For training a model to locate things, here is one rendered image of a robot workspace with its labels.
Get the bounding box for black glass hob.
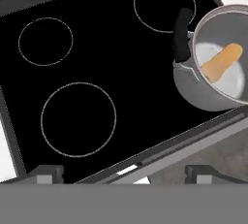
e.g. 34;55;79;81
0;0;248;185

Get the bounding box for orange squash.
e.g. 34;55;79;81
201;43;244;82

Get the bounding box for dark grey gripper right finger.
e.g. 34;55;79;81
184;165;246;185

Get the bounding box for grey metal pot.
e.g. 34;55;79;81
171;4;248;112

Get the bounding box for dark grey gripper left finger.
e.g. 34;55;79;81
7;164;65;185

